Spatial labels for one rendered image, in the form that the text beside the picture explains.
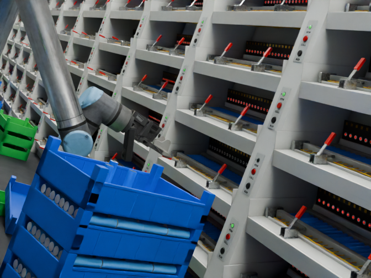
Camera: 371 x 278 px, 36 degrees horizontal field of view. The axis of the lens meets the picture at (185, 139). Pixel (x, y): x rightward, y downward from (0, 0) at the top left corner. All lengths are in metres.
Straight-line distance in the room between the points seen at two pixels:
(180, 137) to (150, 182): 0.91
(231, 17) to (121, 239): 1.18
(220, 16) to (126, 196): 1.22
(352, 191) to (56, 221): 0.64
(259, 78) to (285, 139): 0.26
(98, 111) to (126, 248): 0.85
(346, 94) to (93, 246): 0.71
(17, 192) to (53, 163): 1.47
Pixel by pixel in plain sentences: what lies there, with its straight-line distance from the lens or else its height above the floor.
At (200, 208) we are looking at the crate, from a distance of 1.17.
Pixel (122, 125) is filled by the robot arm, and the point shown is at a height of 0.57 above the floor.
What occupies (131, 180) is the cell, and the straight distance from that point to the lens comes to 1.15.
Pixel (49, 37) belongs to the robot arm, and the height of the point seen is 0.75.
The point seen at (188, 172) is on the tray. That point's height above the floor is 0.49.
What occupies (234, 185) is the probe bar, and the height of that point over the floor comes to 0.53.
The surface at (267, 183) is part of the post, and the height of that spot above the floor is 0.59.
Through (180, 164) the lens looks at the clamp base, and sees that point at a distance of 2.04.
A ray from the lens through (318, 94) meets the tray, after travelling 1.50.
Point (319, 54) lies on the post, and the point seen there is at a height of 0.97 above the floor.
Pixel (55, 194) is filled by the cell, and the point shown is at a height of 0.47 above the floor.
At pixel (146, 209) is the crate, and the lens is 1.08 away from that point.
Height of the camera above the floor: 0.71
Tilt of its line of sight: 3 degrees down
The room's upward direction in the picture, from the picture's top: 21 degrees clockwise
